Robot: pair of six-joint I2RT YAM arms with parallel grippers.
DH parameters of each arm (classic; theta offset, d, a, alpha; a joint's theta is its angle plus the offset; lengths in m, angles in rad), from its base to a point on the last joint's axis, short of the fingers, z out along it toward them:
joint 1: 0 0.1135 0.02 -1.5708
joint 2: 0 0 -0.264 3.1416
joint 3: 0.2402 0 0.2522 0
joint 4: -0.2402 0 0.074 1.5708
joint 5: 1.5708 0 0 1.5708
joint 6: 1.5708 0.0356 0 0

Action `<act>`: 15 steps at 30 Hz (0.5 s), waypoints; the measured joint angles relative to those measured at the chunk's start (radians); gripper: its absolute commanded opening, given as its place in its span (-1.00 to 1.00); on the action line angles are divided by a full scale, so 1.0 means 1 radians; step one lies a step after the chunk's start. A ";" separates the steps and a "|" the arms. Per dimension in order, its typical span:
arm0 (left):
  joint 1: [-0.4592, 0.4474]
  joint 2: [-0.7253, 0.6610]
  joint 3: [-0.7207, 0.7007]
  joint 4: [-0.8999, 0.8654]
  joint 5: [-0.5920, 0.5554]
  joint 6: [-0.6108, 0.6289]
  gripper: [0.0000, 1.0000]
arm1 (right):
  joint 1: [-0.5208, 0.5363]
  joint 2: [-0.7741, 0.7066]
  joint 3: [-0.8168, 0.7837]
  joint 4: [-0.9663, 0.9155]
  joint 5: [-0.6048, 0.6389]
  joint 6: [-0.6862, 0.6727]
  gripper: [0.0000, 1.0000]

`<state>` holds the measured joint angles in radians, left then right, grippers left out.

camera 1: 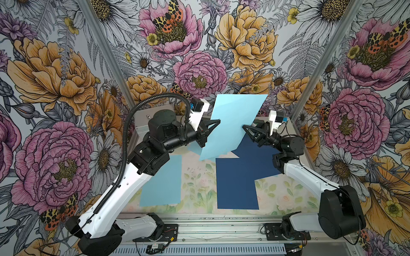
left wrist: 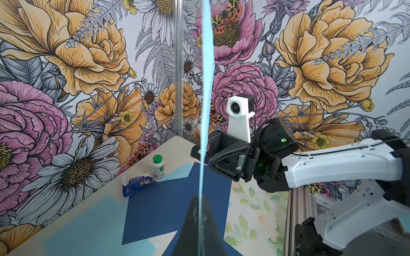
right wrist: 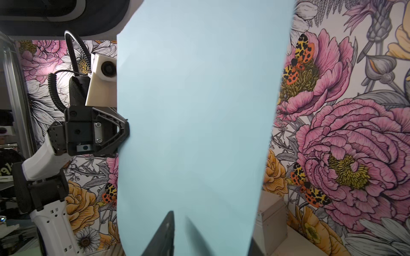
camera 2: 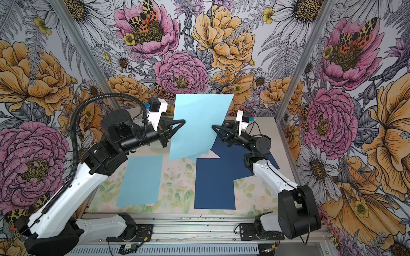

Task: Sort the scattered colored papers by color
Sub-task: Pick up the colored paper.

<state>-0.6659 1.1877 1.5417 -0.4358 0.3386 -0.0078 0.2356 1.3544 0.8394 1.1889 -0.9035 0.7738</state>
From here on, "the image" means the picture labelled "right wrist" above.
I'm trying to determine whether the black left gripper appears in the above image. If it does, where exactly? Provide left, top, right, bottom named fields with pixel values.
left=48, top=106, right=130, bottom=156

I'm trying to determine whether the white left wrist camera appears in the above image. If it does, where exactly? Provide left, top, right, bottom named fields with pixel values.
left=85, top=54, right=117, bottom=108

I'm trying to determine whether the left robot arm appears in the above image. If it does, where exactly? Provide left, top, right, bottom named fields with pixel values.
left=12, top=106, right=130, bottom=256

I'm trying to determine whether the light blue paper sheet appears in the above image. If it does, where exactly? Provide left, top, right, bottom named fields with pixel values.
left=117, top=1, right=294, bottom=256

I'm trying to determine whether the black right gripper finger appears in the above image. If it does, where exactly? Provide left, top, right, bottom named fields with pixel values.
left=142, top=211, right=175, bottom=256

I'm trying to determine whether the silver aluminium case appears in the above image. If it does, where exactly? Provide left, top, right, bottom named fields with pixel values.
left=253, top=191, right=288, bottom=256

